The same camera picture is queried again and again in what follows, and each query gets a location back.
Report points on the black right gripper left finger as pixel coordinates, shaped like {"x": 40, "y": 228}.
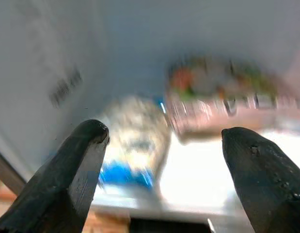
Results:
{"x": 55, "y": 182}

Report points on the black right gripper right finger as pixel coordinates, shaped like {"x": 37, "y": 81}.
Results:
{"x": 268, "y": 182}

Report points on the blue snack packet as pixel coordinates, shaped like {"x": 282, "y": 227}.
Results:
{"x": 135, "y": 136}

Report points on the grey silver fridge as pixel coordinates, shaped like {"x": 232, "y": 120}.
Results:
{"x": 115, "y": 36}

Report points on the pink printed food package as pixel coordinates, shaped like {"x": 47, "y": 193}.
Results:
{"x": 212, "y": 114}

